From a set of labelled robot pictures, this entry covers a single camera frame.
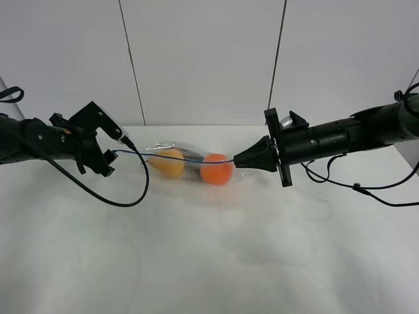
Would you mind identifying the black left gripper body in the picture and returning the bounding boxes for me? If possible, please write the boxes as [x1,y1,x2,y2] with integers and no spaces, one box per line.
[49,101,115,177]

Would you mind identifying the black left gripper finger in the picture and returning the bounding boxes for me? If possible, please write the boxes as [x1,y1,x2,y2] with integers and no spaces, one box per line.
[103,150,118,164]

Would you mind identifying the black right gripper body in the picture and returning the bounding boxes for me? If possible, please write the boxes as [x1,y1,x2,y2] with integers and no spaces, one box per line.
[264,108,314,187]

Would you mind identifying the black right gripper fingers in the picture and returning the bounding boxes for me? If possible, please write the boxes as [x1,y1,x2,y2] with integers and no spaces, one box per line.
[233,136,278,172]

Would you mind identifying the clear zip bag blue seal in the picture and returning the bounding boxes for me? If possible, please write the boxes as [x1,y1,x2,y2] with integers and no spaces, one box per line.
[113,140,253,186]

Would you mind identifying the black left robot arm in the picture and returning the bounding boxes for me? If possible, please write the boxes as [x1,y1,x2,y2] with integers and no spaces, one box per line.
[1,101,128,177]

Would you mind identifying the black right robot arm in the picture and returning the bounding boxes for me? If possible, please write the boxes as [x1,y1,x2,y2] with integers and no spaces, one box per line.
[233,92,418,187]

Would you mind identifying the orange fruit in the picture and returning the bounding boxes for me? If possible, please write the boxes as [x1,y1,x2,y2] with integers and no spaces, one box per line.
[200,153,233,186]

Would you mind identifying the yellow pear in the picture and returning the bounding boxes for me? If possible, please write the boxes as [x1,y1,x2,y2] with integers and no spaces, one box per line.
[148,148,185,179]

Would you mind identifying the dark purple eggplant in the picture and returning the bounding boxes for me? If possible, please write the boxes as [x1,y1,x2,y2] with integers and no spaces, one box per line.
[177,147,205,181]

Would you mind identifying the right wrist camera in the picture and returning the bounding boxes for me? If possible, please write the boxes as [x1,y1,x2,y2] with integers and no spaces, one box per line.
[280,111,309,129]

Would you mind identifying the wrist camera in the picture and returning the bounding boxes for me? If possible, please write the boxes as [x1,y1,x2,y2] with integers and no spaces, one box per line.
[98,107,129,145]
[280,111,309,129]

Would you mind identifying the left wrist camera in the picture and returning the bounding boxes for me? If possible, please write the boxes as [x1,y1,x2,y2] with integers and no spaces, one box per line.
[98,107,129,145]

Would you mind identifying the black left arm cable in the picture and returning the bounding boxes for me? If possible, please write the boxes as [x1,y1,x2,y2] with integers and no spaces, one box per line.
[0,124,151,207]

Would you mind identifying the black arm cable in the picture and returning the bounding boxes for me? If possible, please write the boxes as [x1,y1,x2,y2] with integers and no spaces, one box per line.
[301,153,419,207]
[0,124,151,207]

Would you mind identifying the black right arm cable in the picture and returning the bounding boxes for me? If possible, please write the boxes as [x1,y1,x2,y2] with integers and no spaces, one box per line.
[301,153,419,207]

